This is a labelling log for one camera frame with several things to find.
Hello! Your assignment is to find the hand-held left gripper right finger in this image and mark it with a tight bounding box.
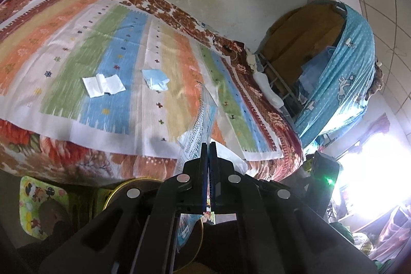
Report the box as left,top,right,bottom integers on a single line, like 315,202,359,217
209,138,379,274

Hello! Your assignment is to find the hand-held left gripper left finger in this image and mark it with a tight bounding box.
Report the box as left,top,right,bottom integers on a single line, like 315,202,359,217
39,142,211,274

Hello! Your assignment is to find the blue white mask package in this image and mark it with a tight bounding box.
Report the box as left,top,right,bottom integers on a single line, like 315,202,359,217
175,81,248,258

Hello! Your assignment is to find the black bin with gold rim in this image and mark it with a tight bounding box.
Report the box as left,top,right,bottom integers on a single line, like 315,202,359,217
103,177,206,274

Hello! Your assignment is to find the red hanging cloth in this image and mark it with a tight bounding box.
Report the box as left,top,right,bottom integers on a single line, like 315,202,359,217
353,114,390,153

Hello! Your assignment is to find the pink plastic bag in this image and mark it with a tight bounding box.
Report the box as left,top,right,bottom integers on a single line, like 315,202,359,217
376,205,411,258

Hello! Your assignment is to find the blue folded cloth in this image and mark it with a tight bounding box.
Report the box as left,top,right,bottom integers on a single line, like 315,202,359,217
297,44,338,101

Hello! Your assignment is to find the brown plush toy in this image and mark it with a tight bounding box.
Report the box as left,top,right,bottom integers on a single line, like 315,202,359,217
364,59,386,101

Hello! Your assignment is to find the white cloth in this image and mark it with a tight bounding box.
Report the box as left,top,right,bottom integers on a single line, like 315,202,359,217
246,52,285,108

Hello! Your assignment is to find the blue printed curtain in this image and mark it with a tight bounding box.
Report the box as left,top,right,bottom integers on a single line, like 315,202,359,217
294,3,376,148

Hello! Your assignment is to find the blue face mask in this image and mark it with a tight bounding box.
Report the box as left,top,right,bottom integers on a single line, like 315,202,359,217
141,69,171,91

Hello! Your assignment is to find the brown board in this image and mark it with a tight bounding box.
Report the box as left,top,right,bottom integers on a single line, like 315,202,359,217
257,4,347,95

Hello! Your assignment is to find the white tissue paper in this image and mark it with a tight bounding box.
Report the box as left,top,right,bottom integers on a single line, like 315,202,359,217
82,73,126,98

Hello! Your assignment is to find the red floral bedsheet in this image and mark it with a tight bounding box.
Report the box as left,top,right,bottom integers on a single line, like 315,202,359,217
0,0,305,188

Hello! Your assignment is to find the green cartoon foam mat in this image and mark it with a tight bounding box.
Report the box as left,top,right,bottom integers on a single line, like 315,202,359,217
19,176,110,241

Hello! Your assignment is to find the striped colourful bed mat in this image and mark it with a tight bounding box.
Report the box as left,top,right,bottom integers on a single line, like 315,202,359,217
0,0,285,162

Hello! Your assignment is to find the metal bed frame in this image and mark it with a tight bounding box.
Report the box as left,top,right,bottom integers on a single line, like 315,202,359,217
257,52,305,114

